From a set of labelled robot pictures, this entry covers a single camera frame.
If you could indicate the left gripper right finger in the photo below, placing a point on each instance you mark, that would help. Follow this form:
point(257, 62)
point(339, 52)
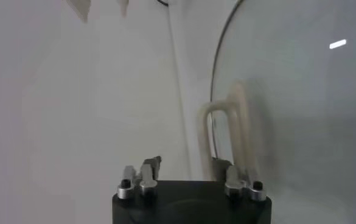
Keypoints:
point(235, 179)

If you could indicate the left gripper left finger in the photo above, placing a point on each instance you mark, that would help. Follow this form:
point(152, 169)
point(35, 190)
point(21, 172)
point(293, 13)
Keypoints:
point(147, 179)

